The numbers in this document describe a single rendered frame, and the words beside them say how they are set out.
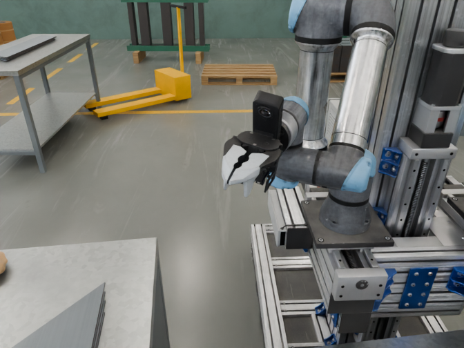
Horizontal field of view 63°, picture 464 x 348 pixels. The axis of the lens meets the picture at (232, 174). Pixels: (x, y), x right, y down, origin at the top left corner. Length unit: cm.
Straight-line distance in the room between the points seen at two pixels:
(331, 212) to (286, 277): 109
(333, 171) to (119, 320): 56
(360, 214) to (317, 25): 52
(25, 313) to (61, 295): 8
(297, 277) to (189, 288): 66
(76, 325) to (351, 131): 69
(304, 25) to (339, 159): 35
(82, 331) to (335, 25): 86
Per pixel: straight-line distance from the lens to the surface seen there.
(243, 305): 231
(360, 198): 112
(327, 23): 97
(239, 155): 59
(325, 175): 80
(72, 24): 1085
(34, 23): 1118
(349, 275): 109
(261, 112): 62
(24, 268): 112
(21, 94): 369
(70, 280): 103
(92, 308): 92
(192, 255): 263
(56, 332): 90
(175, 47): 781
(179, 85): 536
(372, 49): 91
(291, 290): 212
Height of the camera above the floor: 173
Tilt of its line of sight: 29 degrees down
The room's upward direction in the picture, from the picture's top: straight up
